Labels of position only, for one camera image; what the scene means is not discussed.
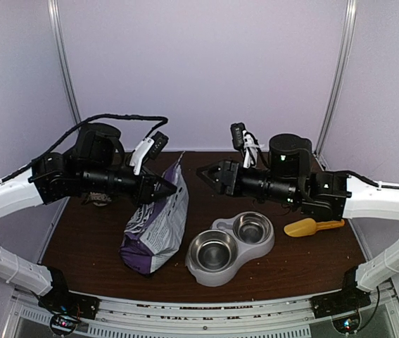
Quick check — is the purple pet food bag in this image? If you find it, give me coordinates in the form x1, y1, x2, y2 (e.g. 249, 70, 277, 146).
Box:
119, 156, 189, 275

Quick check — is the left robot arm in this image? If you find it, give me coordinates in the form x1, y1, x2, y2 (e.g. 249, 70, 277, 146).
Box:
0, 122, 177, 313

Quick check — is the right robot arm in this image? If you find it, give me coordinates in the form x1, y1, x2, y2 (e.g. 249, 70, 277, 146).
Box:
196, 134, 399, 311

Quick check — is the patterned mug orange inside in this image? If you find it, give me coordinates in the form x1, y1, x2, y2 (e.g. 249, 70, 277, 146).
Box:
82, 192, 113, 207

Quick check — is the steel bowl far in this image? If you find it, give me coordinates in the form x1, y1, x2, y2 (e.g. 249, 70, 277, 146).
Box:
232, 212, 274, 244

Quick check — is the steel bowl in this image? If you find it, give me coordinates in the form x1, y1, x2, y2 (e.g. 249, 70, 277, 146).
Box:
188, 230, 238, 273
232, 212, 274, 244

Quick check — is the steel bowl near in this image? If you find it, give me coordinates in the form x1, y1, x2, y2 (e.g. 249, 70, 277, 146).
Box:
188, 230, 238, 273

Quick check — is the grey double bowl feeder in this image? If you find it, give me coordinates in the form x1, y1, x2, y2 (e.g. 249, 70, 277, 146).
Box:
185, 211, 275, 287

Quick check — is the yellow plastic scoop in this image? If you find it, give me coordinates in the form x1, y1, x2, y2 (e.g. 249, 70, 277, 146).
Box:
284, 218, 345, 237

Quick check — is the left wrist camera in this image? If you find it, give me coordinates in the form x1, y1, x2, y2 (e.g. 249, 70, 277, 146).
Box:
148, 131, 169, 160

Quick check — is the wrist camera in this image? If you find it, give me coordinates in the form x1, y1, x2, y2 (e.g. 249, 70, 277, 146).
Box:
230, 123, 246, 151
148, 131, 169, 160

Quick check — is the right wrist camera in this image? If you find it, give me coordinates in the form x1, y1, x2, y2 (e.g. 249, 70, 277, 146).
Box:
230, 123, 246, 151

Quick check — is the left black braided cable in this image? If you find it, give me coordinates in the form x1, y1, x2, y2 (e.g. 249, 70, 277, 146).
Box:
0, 112, 170, 196

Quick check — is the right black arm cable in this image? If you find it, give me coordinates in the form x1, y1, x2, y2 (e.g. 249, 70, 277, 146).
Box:
343, 170, 399, 194

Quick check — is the right aluminium frame post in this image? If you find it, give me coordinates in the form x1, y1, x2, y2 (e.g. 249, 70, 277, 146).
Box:
315, 0, 358, 158

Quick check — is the aluminium frame post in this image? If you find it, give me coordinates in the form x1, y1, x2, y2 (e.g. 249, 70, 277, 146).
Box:
315, 0, 358, 158
47, 0, 81, 123

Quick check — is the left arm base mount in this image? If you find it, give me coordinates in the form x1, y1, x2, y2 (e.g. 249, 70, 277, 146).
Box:
34, 292, 100, 337

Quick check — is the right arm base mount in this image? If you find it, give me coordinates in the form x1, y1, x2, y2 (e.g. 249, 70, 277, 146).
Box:
310, 290, 371, 335

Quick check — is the left aluminium frame post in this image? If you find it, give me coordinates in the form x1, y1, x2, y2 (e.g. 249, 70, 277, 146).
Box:
47, 0, 81, 123

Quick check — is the front aluminium rail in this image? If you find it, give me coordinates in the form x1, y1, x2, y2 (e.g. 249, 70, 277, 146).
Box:
7, 277, 399, 338

